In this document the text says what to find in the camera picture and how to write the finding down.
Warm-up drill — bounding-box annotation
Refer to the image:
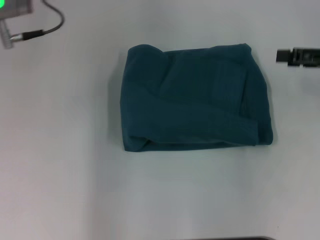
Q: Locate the silver metal elbow connector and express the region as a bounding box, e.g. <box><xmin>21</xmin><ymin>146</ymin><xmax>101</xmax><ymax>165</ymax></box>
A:
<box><xmin>0</xmin><ymin>18</ymin><xmax>25</xmax><ymax>50</ymax></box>

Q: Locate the teal blue printed t-shirt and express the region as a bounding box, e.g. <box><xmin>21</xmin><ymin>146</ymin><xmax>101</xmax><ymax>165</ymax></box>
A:
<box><xmin>119</xmin><ymin>42</ymin><xmax>275</xmax><ymax>153</ymax></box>

